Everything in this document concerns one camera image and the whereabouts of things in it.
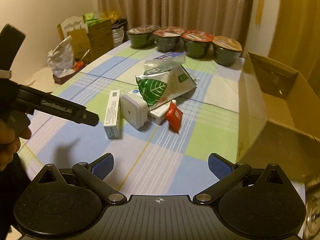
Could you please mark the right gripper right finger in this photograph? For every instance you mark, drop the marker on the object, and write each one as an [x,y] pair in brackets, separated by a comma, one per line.
[229,176]

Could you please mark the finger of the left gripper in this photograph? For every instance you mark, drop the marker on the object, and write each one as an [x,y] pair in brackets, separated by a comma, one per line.
[86,116]

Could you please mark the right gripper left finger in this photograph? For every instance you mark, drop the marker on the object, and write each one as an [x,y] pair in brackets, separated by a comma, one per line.
[91,176]

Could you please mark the tall white barcode box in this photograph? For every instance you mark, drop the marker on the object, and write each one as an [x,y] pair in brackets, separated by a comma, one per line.
[112,116]

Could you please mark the white square device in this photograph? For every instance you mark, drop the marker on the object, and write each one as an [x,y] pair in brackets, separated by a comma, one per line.
[134,110]

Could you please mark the silver green leaf tea bag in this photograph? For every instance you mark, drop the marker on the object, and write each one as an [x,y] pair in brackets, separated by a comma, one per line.
[161,87]

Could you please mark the red snack packet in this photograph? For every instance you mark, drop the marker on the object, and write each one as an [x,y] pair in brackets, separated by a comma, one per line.
[174,117]

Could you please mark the person's left hand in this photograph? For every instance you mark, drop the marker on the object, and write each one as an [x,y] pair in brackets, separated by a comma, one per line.
[10,143]

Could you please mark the silver foil bag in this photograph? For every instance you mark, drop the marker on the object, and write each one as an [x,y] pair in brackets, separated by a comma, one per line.
[61,59]

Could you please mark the cardboard box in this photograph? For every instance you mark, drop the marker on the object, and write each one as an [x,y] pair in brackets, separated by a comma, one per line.
[278,118]

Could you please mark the flat white box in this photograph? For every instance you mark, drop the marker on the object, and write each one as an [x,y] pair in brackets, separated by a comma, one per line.
[157,115]

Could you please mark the brown cardboard boxes stack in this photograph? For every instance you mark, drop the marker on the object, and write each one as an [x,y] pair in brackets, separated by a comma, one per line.
[92,34]

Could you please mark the checkered tablecloth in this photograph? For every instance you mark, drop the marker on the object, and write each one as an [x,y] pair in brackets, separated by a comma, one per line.
[152,159]

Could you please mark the clear plastic blister package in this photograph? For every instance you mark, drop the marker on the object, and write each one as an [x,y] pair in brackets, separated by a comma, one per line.
[164,63]

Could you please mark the dark-lid noodle bowl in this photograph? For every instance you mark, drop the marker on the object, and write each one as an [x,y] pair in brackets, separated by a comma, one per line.
[142,36]

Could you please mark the red-lid noodle bowl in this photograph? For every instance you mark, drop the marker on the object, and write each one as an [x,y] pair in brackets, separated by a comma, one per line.
[168,38]
[197,43]

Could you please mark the orange-lid noodle bowl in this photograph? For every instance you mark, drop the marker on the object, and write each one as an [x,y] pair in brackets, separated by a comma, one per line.
[226,50]

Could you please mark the beige curtain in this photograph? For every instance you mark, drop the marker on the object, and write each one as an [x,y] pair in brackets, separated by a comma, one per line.
[229,18]

